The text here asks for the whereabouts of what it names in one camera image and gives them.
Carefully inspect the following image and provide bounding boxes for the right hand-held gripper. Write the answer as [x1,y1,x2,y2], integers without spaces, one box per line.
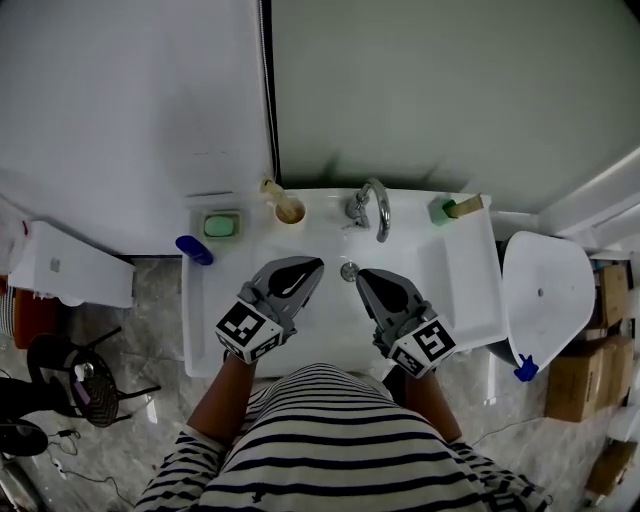
[355,268,457,379]

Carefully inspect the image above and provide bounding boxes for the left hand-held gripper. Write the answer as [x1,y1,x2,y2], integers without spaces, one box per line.
[215,255,325,365]

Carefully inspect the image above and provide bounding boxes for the person's right forearm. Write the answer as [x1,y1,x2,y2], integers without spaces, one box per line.
[403,369,462,444]

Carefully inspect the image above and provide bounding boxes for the person's left forearm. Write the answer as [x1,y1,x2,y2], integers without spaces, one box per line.
[187,352,257,444]

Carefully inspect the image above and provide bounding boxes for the white washbasin cabinet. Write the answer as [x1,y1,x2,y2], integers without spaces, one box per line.
[180,187,506,379]

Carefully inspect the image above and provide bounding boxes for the chrome faucet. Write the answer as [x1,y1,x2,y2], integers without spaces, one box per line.
[346,178,392,244]

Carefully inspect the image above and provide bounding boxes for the green soap bar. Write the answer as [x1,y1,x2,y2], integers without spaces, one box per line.
[204,214,237,238]

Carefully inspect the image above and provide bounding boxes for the blue bottle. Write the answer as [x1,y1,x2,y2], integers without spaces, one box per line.
[174,235,215,265]

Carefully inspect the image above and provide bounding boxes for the blue glove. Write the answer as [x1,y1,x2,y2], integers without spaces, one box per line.
[513,353,539,382]

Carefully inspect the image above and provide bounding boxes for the white freestanding tub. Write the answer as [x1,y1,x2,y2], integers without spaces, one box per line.
[501,230,597,369]

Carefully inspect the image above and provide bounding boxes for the person in striped shirt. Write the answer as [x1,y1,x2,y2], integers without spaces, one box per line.
[134,363,551,512]

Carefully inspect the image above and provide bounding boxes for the large cardboard box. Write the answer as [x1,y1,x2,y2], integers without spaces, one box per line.
[544,334,636,424]

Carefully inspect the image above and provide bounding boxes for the white rectangular carton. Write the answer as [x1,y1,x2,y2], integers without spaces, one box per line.
[7,219,136,309]

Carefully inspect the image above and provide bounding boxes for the black metal chair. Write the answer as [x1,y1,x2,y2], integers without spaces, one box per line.
[27,327,162,429]

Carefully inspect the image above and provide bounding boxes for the small cardboard box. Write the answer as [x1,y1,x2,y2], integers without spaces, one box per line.
[597,264,631,329]
[584,439,639,496]

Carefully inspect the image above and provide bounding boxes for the white ceramic fixture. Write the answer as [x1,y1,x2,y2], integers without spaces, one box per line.
[607,404,640,444]

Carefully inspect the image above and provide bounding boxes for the black floor cable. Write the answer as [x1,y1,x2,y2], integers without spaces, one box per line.
[47,429,136,506]

